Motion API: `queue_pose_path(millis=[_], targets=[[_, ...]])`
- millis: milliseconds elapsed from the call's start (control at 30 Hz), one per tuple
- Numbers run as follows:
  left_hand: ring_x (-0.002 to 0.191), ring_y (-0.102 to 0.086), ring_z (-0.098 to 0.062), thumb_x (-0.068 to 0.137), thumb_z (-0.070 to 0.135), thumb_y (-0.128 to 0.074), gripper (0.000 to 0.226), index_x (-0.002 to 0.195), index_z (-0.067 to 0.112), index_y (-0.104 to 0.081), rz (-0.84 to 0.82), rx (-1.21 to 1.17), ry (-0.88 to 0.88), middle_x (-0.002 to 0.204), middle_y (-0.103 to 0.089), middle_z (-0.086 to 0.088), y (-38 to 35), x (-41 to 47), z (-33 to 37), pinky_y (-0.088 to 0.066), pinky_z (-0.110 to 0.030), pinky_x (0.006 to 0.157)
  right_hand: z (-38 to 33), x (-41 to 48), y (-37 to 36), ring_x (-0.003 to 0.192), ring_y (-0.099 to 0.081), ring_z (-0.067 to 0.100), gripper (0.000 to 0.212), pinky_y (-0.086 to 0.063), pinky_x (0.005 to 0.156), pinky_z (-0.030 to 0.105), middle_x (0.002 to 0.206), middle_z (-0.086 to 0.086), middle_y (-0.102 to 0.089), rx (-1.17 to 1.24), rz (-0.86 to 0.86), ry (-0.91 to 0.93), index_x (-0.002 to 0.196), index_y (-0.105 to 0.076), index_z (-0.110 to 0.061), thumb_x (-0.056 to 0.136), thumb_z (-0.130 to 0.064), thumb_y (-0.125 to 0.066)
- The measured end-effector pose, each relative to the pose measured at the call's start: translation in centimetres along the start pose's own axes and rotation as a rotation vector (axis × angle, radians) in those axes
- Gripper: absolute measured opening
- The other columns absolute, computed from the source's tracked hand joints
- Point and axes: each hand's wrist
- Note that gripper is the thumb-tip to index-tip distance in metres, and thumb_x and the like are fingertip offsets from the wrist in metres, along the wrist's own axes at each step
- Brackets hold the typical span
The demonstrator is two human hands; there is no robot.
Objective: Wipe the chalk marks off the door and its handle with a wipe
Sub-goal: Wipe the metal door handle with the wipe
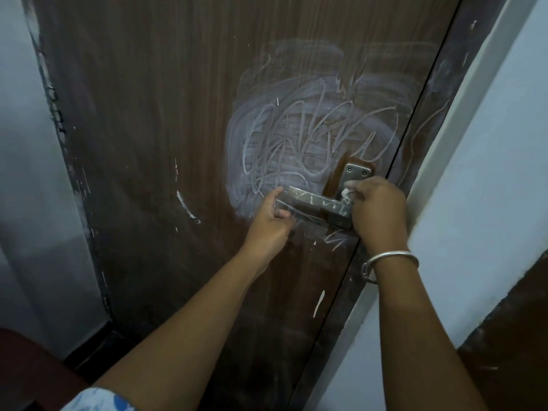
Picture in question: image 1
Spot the brown wooden door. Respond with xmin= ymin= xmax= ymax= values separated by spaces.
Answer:
xmin=19 ymin=0 xmax=465 ymax=411

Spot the silver metal door handle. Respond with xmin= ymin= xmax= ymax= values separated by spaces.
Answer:
xmin=287 ymin=163 xmax=373 ymax=231

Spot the person's right hand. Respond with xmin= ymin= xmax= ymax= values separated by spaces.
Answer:
xmin=344 ymin=175 xmax=410 ymax=257

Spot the dark red plastic chair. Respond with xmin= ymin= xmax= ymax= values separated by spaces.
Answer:
xmin=0 ymin=327 xmax=88 ymax=411

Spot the silver bangle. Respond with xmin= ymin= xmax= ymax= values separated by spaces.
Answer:
xmin=361 ymin=251 xmax=420 ymax=285

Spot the white blue floral garment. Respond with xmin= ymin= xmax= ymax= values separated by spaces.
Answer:
xmin=59 ymin=387 xmax=138 ymax=411

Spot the dark brown door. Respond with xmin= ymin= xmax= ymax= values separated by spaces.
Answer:
xmin=456 ymin=250 xmax=548 ymax=411

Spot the person's right forearm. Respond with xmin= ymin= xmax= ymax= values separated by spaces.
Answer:
xmin=372 ymin=252 xmax=489 ymax=411

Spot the person's left hand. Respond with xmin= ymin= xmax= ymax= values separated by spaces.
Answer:
xmin=237 ymin=186 xmax=296 ymax=275

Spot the person's left forearm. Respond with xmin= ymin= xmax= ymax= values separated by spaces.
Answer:
xmin=92 ymin=250 xmax=268 ymax=411

